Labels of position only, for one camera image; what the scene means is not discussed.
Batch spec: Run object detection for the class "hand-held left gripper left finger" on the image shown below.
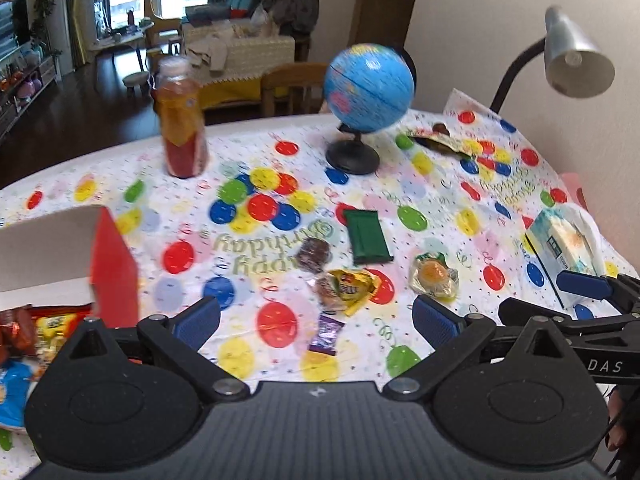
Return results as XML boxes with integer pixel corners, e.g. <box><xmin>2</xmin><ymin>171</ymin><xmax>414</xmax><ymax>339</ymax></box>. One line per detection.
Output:
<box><xmin>52</xmin><ymin>296</ymin><xmax>251</xmax><ymax>403</ymax></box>

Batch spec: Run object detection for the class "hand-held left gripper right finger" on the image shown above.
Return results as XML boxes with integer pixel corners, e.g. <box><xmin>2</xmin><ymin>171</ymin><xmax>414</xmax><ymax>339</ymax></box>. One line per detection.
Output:
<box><xmin>380</xmin><ymin>294</ymin><xmax>576</xmax><ymax>403</ymax></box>

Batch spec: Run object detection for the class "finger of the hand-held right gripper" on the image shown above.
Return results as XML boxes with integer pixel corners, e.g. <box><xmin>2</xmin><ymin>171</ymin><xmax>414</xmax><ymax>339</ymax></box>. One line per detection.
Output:
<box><xmin>498</xmin><ymin>297</ymin><xmax>640</xmax><ymax>336</ymax></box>
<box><xmin>556</xmin><ymin>269</ymin><xmax>640</xmax><ymax>311</ymax></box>

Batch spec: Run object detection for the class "orange jelly cup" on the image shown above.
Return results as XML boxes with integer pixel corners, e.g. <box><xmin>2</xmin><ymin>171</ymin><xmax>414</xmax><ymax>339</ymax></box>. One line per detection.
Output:
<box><xmin>409</xmin><ymin>252</ymin><xmax>460</xmax><ymax>303</ymax></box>

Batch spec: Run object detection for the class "yellow candy packet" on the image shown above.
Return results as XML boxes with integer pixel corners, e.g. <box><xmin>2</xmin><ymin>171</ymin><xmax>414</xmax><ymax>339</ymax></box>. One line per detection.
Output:
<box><xmin>315</xmin><ymin>267</ymin><xmax>383</xmax><ymax>317</ymax></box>

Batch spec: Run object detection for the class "red cardboard box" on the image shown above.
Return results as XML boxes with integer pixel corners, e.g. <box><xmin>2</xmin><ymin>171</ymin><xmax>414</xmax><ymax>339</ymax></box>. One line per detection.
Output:
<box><xmin>0</xmin><ymin>205</ymin><xmax>141</xmax><ymax>333</ymax></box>

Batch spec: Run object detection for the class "purple candy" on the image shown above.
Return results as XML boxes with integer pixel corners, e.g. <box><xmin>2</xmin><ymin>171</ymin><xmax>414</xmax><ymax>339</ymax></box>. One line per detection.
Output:
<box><xmin>307</xmin><ymin>312</ymin><xmax>347</xmax><ymax>356</ymax></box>

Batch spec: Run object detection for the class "green snack packet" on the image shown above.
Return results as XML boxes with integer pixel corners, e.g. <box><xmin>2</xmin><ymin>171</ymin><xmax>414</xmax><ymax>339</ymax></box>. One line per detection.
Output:
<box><xmin>342</xmin><ymin>207</ymin><xmax>393</xmax><ymax>266</ymax></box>

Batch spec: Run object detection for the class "dark round chocolate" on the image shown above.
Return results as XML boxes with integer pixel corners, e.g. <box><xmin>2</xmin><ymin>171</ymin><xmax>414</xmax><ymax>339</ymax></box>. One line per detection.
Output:
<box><xmin>296</xmin><ymin>237</ymin><xmax>333</xmax><ymax>273</ymax></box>

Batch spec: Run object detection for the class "red yellow snack packet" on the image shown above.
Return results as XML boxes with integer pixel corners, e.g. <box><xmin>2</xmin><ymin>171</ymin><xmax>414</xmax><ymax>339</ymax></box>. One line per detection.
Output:
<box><xmin>30</xmin><ymin>310</ymin><xmax>93</xmax><ymax>366</ymax></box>

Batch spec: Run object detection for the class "brown foil snack packet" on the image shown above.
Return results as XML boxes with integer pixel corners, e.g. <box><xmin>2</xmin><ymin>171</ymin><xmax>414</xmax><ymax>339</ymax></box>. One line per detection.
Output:
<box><xmin>0</xmin><ymin>305</ymin><xmax>38</xmax><ymax>366</ymax></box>

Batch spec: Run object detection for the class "blue cookie packet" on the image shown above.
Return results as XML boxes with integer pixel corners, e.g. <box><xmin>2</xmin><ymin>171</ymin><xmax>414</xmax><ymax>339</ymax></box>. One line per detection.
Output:
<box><xmin>0</xmin><ymin>360</ymin><xmax>48</xmax><ymax>433</ymax></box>

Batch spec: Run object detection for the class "person's right hand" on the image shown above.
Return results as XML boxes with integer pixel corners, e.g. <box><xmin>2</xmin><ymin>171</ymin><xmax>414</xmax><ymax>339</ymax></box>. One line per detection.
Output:
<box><xmin>607</xmin><ymin>387</ymin><xmax>640</xmax><ymax>456</ymax></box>

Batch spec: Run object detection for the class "tissue pack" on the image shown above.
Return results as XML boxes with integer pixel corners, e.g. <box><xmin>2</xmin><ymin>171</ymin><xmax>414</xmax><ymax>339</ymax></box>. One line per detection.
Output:
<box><xmin>524</xmin><ymin>203</ymin><xmax>608</xmax><ymax>311</ymax></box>

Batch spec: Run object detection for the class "balloon print tablecloth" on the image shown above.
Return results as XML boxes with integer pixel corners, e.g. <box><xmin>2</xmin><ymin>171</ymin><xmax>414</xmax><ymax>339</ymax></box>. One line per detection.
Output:
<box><xmin>0</xmin><ymin>87</ymin><xmax>640</xmax><ymax>461</ymax></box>

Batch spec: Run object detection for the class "dark empty wrapper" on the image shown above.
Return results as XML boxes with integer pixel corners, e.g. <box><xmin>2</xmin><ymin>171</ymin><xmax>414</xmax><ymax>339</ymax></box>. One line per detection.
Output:
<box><xmin>407</xmin><ymin>132</ymin><xmax>473</xmax><ymax>157</ymax></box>

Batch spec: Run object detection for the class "orange juice bottle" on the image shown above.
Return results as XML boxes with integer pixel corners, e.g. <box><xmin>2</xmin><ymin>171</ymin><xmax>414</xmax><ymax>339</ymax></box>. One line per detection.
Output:
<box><xmin>151</xmin><ymin>56</ymin><xmax>210</xmax><ymax>179</ymax></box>

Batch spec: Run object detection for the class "silver desk lamp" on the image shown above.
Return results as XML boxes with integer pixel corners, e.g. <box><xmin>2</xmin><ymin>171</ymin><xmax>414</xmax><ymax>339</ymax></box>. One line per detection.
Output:
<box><xmin>490</xmin><ymin>5</ymin><xmax>616</xmax><ymax>113</ymax></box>

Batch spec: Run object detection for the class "blue desk globe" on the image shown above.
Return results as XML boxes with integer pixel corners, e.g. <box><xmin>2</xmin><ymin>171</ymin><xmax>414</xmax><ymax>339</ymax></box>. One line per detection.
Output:
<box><xmin>322</xmin><ymin>44</ymin><xmax>417</xmax><ymax>176</ymax></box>

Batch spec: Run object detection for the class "small round stool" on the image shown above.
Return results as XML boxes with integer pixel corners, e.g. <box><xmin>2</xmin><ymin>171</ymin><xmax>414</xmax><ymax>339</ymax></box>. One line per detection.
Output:
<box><xmin>123</xmin><ymin>72</ymin><xmax>152</xmax><ymax>97</ymax></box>

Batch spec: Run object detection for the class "sofa with cream cover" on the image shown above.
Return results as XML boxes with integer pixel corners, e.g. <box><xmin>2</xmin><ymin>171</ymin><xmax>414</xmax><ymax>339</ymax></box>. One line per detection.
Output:
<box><xmin>181</xmin><ymin>30</ymin><xmax>297</xmax><ymax>98</ymax></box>

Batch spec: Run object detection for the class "television cabinet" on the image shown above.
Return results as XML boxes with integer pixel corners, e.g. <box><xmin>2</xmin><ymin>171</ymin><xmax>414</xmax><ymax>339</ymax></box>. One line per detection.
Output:
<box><xmin>0</xmin><ymin>50</ymin><xmax>63</xmax><ymax>136</ymax></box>

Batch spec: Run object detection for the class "coffee table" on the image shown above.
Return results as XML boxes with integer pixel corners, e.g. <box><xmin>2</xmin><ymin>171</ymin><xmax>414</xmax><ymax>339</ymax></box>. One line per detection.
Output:
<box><xmin>90</xmin><ymin>20</ymin><xmax>153</xmax><ymax>73</ymax></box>

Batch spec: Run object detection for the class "wooden door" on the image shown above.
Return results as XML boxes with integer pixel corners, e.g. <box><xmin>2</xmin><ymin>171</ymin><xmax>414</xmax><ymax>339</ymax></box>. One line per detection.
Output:
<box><xmin>347</xmin><ymin>0</ymin><xmax>426</xmax><ymax>68</ymax></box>

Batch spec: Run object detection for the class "pile of clothes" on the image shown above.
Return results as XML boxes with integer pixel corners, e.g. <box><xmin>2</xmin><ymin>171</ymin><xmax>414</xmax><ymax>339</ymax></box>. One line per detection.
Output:
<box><xmin>260</xmin><ymin>0</ymin><xmax>321</xmax><ymax>36</ymax></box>

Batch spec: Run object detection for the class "beige curtain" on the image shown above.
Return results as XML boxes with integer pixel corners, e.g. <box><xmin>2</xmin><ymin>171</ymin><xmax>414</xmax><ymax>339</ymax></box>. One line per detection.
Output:
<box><xmin>69</xmin><ymin>0</ymin><xmax>87</xmax><ymax>67</ymax></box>

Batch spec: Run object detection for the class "green plant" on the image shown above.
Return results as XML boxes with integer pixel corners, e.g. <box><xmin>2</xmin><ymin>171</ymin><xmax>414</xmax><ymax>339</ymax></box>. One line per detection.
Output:
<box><xmin>30</xmin><ymin>0</ymin><xmax>63</xmax><ymax>56</ymax></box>

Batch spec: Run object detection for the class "white tower air conditioner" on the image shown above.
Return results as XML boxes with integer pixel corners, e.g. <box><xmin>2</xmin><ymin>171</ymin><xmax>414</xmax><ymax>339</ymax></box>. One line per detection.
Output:
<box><xmin>42</xmin><ymin>0</ymin><xmax>76</xmax><ymax>68</ymax></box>

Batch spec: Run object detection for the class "television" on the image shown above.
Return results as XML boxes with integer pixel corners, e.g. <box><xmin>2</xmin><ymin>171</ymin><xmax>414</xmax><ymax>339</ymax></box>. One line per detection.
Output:
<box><xmin>0</xmin><ymin>0</ymin><xmax>28</xmax><ymax>51</ymax></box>

